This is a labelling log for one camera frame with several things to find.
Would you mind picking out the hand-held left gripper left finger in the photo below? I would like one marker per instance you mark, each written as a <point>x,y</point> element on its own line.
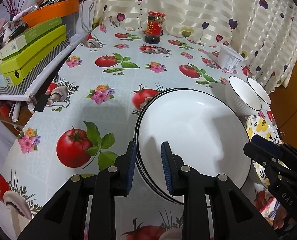
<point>131,170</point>

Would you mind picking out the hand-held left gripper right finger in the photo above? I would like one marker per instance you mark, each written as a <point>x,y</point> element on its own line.
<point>166,170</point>

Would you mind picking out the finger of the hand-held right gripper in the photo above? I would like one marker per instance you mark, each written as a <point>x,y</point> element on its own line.
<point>266,145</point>
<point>254,152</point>

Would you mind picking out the yellow floral plate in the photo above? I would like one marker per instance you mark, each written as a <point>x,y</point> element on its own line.
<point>258,127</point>

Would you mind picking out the white black-rimmed plate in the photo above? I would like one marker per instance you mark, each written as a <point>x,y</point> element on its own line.
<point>161,197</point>
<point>152,185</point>
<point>193,135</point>

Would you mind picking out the white ribbed bowl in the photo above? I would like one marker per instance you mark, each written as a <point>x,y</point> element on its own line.
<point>259,90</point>
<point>238,102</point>

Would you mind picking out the white plastic tub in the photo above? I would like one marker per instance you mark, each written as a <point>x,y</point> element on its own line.
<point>229,60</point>

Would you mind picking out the vegetable print tablecloth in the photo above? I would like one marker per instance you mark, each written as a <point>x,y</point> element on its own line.
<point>88,85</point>

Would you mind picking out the black white striped box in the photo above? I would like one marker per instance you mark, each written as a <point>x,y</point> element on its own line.
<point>38,80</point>

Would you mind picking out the lime green flat box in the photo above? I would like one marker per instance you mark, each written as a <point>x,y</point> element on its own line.
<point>38,48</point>
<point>38,63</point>

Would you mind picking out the red-label sauce jar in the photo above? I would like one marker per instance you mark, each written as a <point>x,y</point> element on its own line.
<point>153,28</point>

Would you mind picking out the heart print curtain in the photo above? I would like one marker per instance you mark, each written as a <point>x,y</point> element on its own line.
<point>188,5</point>

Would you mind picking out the pale green flat box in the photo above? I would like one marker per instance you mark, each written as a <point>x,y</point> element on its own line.
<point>33,32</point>

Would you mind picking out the orange tray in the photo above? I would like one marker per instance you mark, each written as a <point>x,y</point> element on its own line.
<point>58,8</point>

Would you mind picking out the black hair brush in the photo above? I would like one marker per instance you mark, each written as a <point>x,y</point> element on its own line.
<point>18,31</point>

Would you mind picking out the pink flower branches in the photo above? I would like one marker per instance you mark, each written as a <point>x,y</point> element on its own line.
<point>9,5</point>

